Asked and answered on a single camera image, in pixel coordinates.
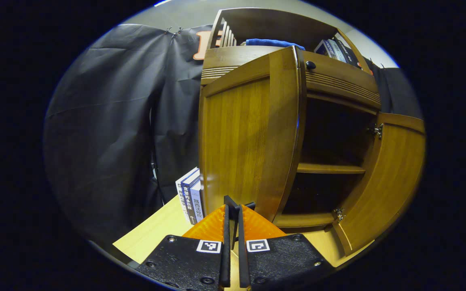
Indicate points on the blue folded towel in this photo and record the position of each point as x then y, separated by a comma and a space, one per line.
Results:
273, 42

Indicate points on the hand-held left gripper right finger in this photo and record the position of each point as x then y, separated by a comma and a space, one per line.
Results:
243, 258

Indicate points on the wooden ribbed drawer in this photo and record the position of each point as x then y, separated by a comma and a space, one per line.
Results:
338, 81

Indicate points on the metal door hinge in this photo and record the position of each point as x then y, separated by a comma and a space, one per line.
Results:
339, 214
375, 130

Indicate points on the wooden cabinet door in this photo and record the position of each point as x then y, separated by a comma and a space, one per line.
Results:
249, 141
386, 182

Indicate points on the light blue cover book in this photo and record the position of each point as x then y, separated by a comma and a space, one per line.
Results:
198, 202

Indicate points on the black spine book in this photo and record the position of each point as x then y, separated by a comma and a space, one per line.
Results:
352, 55

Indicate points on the black backdrop cloth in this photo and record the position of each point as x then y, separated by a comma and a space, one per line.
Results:
107, 133

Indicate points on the grey spine book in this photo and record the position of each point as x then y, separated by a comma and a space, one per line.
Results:
335, 49

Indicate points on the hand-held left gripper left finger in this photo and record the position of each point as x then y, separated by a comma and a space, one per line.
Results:
225, 258

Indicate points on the wooden double-door shoe cabinet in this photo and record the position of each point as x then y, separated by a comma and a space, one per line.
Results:
330, 167

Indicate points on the dark blue cover book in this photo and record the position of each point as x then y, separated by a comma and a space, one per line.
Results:
190, 198

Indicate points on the purple spine book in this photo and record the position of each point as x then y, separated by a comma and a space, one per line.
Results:
322, 47

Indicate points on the black round drawer knob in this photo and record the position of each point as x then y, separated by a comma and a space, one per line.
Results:
310, 65

